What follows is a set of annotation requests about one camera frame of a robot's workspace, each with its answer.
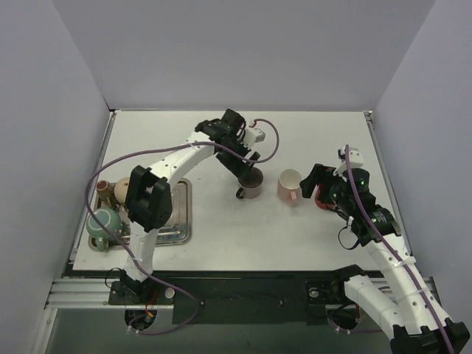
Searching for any pink faceted mug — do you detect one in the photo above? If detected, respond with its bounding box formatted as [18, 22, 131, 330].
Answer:
[277, 169, 302, 206]

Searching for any red mug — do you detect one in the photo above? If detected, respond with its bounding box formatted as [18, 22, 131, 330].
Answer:
[314, 189, 336, 211]

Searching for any lilac mug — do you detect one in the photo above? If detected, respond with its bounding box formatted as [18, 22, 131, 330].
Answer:
[235, 175, 263, 200]

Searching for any beige round mug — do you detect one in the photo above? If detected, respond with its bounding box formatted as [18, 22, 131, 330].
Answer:
[114, 177, 130, 205]

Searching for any green mug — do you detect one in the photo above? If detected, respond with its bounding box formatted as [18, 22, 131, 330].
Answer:
[86, 207, 122, 252]

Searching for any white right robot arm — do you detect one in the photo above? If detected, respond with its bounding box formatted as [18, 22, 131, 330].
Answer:
[300, 164, 471, 353]

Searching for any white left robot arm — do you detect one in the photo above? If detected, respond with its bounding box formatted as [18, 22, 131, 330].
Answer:
[119, 108, 270, 304]

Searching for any brown small mug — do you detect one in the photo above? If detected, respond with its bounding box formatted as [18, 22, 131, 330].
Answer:
[95, 180, 115, 199]

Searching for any metal tray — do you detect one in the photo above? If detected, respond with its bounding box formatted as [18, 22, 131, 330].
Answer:
[95, 178, 192, 247]

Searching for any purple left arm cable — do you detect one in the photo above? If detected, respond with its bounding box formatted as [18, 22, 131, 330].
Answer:
[83, 118, 280, 335]

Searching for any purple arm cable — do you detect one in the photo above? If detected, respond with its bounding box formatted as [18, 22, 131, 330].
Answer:
[83, 118, 280, 335]
[344, 144, 457, 354]

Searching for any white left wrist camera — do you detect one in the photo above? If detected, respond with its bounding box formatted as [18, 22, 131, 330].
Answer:
[242, 127, 266, 148]

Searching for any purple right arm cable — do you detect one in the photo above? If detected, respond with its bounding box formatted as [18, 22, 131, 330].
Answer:
[344, 144, 457, 354]

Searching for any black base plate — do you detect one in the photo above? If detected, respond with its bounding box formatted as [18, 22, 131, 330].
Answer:
[108, 271, 361, 330]

